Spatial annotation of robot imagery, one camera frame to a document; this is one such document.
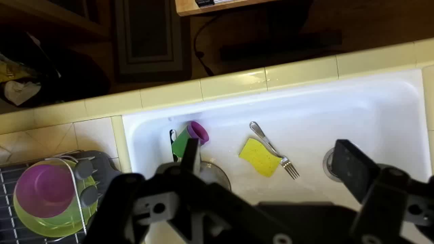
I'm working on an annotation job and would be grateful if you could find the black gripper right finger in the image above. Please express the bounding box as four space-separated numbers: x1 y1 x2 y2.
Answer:
331 139 434 244

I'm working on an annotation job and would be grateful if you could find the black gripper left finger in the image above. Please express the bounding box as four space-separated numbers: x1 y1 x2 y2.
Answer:
83 139 282 244

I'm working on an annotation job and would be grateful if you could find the yellow sponge with dark scrubber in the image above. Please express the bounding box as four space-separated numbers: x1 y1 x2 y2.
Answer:
238 136 282 179

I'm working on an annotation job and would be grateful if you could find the metal sink drain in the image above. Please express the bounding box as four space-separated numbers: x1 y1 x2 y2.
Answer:
322 147 346 184

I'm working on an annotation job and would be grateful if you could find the white porcelain sink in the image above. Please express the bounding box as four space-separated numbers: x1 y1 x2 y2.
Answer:
121 67 432 211

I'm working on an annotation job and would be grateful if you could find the purple plastic cup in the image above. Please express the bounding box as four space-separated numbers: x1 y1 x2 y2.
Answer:
186 120 211 147

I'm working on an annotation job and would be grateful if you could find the green bowl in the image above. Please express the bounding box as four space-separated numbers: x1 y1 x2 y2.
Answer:
13 156 99 239

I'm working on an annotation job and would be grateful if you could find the purple bowl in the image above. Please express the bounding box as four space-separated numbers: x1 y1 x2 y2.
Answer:
15 162 76 220

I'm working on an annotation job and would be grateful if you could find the silver metal fork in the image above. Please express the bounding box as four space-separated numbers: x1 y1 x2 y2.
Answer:
249 120 303 182

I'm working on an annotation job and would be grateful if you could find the cream base cabinet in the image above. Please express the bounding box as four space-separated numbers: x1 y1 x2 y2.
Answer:
112 0 187 78

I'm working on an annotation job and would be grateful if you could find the crumpled white paper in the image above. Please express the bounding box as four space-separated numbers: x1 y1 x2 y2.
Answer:
3 79 44 109

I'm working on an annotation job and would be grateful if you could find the wooden table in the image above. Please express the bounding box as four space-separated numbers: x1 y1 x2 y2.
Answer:
175 0 276 18

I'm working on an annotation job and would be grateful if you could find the steel kettle with black handle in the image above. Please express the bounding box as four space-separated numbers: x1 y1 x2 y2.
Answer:
155 161 234 193

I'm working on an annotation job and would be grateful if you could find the wire dish rack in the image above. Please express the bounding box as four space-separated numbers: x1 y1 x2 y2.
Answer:
0 151 121 244

